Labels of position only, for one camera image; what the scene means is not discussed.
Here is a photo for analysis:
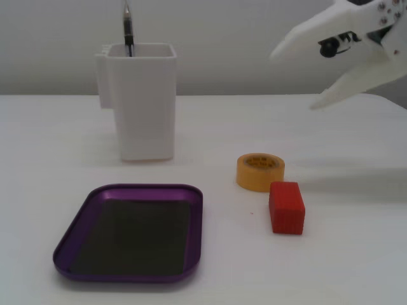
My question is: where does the white moving gripper jaw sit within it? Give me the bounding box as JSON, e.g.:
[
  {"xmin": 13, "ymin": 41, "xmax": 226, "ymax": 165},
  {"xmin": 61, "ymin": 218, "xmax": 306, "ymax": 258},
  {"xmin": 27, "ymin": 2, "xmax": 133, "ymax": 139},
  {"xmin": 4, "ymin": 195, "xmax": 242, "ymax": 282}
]
[{"xmin": 310, "ymin": 58, "xmax": 395, "ymax": 111}]

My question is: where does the white fixed gripper jaw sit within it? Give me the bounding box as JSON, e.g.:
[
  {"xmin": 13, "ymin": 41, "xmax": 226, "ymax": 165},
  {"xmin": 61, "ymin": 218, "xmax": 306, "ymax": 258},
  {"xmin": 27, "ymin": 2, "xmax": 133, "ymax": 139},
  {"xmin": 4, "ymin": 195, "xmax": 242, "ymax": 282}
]
[{"xmin": 269, "ymin": 1, "xmax": 369, "ymax": 62}]

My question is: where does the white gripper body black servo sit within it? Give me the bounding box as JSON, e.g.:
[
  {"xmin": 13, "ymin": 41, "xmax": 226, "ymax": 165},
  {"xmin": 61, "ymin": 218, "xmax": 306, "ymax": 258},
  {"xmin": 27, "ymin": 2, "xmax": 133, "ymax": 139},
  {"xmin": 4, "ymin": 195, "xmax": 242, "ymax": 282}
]
[{"xmin": 341, "ymin": 0, "xmax": 407, "ymax": 80}]

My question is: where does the yellow tape roll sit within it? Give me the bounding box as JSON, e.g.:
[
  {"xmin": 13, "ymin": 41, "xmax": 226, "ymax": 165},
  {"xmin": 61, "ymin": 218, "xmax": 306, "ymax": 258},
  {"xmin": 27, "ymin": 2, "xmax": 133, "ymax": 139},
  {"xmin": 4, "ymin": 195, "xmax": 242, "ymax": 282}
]
[{"xmin": 235, "ymin": 152, "xmax": 286, "ymax": 193}]

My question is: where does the red rectangular block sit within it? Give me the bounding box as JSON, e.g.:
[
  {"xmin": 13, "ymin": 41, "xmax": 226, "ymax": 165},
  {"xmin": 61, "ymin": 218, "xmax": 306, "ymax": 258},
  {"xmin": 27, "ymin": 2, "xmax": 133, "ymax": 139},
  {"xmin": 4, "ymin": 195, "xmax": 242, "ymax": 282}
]
[{"xmin": 268, "ymin": 181, "xmax": 306, "ymax": 236}]

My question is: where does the white plastic pen holder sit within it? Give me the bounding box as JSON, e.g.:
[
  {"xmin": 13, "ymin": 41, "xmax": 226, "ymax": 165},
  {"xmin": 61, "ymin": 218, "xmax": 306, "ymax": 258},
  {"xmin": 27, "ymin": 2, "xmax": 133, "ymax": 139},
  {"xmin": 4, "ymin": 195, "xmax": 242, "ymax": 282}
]
[{"xmin": 93, "ymin": 43, "xmax": 177, "ymax": 163}]

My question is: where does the clear black ballpoint pen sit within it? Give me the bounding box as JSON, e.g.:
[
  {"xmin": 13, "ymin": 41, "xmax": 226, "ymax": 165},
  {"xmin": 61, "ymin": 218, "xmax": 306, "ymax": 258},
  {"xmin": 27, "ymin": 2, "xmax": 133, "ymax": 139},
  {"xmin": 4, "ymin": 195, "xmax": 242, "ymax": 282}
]
[{"xmin": 122, "ymin": 0, "xmax": 136, "ymax": 58}]

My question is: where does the purple metal tray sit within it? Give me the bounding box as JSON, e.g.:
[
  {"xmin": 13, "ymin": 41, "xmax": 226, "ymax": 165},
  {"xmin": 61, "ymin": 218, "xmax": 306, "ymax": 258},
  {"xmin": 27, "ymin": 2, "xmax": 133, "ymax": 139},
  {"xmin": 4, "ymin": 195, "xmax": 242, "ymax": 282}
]
[{"xmin": 52, "ymin": 183, "xmax": 204, "ymax": 284}]

